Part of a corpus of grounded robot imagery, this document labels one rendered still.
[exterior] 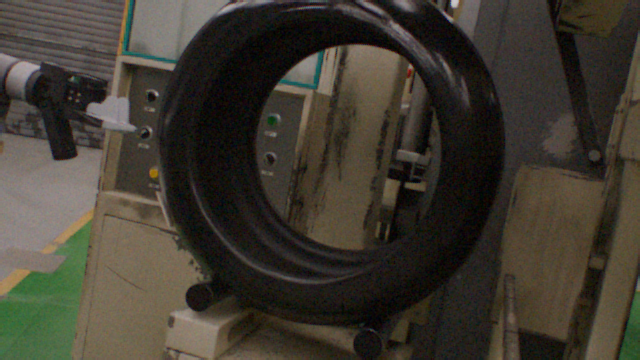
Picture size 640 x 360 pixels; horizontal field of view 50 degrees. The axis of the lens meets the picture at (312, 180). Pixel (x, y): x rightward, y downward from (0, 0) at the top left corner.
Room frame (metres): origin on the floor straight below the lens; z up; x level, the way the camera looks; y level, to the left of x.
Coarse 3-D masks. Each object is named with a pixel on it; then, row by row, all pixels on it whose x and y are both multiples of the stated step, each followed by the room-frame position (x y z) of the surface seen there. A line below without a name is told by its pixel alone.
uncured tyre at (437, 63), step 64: (256, 0) 1.05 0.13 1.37; (320, 0) 1.02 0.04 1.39; (384, 0) 1.00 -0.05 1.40; (192, 64) 1.07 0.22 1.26; (256, 64) 1.31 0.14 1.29; (448, 64) 0.97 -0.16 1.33; (192, 128) 1.07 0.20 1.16; (256, 128) 1.34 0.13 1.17; (448, 128) 0.96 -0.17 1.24; (192, 192) 1.05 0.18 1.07; (256, 192) 1.31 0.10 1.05; (448, 192) 0.95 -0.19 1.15; (192, 256) 1.09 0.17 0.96; (256, 256) 1.25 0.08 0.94; (320, 256) 1.27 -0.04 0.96; (384, 256) 1.24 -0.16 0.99; (448, 256) 0.97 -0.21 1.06; (320, 320) 1.02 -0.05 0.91
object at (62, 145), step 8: (40, 104) 1.24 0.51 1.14; (48, 104) 1.24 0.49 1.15; (48, 112) 1.24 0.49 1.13; (48, 120) 1.23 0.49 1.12; (56, 120) 1.24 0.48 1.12; (64, 120) 1.26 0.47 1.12; (48, 128) 1.23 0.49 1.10; (56, 128) 1.23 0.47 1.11; (64, 128) 1.25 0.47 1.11; (48, 136) 1.23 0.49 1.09; (56, 136) 1.23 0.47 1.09; (64, 136) 1.25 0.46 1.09; (72, 136) 1.27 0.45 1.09; (56, 144) 1.23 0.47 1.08; (64, 144) 1.24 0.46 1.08; (72, 144) 1.26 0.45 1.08; (56, 152) 1.23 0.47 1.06; (64, 152) 1.23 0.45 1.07; (72, 152) 1.25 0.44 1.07
